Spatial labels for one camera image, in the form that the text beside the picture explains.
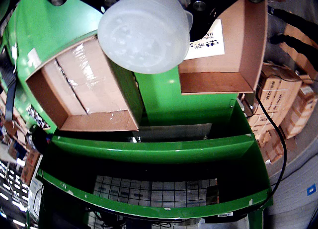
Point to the black handheld barcode scanner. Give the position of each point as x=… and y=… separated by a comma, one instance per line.
x=41, y=140

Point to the white scribbled paper sticker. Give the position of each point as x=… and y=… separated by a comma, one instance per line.
x=33, y=57

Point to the brown cardboard box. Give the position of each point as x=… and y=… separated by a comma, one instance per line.
x=248, y=52

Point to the flat cardboard sheets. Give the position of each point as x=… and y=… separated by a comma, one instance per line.
x=300, y=57

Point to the person in black clothes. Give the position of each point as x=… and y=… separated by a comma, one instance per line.
x=298, y=22

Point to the shallow cardboard tray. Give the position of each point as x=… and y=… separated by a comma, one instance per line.
x=94, y=85

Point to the black power adapter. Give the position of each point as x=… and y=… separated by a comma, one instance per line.
x=223, y=217

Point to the cow print carton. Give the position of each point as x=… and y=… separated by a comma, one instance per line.
x=211, y=49

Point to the small brown cardboard boxes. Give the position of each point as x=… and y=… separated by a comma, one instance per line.
x=273, y=147

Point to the printed cardboard box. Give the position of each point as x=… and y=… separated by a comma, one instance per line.
x=275, y=95

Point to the translucent bottle with blue label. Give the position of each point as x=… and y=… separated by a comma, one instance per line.
x=144, y=35

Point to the black white patterned card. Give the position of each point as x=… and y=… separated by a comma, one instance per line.
x=37, y=117

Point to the taped cardboard box stack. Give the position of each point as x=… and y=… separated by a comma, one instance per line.
x=300, y=114

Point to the stacked cardboard boxes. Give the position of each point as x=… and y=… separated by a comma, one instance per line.
x=29, y=167

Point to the blue wall sign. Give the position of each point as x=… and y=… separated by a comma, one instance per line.
x=311, y=190

